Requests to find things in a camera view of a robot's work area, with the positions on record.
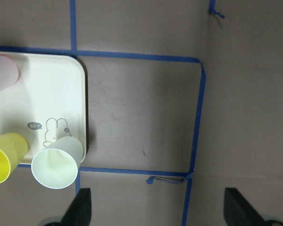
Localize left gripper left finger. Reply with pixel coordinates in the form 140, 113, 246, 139
61, 188, 92, 226

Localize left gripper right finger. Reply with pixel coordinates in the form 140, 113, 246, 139
223, 188, 268, 226

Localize white ikea cup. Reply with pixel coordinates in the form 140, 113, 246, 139
31, 137, 84, 189

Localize cream rabbit tray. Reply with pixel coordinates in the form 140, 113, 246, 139
0, 52, 87, 164

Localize yellow ikea cup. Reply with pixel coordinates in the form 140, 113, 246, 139
0, 133, 28, 184

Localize pink ikea cup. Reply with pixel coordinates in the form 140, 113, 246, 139
0, 55, 19, 92

